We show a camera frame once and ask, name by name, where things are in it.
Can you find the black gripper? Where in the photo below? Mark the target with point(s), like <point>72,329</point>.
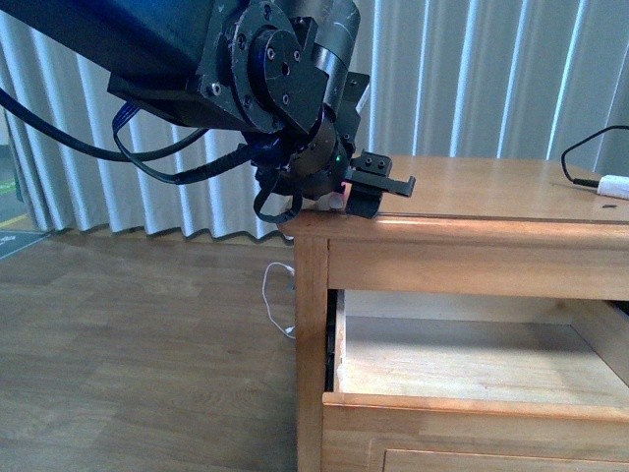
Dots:
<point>315,165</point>

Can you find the wooden drawer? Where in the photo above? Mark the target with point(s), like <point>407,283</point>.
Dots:
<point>427,382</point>

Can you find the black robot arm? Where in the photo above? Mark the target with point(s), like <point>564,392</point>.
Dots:
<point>275,71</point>

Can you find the wooden nightstand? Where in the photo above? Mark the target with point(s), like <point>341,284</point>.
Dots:
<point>474,226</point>

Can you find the white charger adapter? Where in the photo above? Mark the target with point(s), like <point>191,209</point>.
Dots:
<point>614,186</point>

